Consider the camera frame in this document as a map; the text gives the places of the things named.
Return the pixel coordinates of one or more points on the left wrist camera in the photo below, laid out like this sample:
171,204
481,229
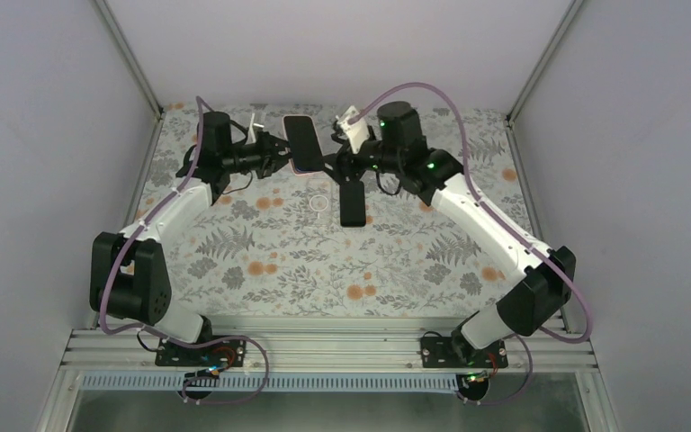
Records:
255,126

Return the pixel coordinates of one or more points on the aluminium mounting rail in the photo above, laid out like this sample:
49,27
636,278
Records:
328,345

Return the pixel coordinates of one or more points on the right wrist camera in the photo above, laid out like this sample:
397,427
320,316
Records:
352,130

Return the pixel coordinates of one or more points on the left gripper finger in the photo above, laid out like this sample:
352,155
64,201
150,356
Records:
278,145
281,164

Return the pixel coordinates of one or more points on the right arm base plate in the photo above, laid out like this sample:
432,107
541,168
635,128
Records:
454,351

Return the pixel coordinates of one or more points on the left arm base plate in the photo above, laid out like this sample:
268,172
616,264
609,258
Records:
226,354

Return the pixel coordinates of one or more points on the clear phone case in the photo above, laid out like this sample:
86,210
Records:
318,202

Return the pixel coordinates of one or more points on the pink phone case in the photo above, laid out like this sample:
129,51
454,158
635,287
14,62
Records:
303,164

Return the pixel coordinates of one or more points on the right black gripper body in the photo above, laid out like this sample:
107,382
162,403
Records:
354,172

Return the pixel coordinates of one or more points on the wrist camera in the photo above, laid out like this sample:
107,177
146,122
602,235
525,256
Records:
255,126
352,130

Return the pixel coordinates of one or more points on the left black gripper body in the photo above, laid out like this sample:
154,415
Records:
264,168

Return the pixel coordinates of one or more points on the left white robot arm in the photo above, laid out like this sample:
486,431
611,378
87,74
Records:
130,287

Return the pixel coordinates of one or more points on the grey slotted cable duct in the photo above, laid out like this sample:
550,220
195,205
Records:
276,382

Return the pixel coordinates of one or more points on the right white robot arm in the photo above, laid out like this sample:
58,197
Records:
539,273

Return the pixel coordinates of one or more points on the floral table mat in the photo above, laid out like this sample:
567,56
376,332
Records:
252,254

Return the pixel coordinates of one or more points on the black phone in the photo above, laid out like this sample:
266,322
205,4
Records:
352,204
301,134

